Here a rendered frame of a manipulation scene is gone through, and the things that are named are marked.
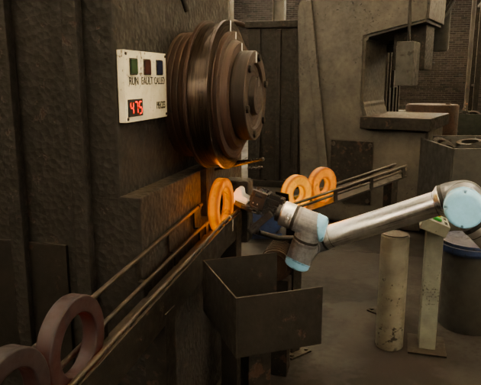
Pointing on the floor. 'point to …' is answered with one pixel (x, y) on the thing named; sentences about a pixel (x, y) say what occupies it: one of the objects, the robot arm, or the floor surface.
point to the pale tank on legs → (476, 55)
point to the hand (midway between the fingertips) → (227, 197)
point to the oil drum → (439, 112)
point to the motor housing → (278, 367)
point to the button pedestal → (430, 292)
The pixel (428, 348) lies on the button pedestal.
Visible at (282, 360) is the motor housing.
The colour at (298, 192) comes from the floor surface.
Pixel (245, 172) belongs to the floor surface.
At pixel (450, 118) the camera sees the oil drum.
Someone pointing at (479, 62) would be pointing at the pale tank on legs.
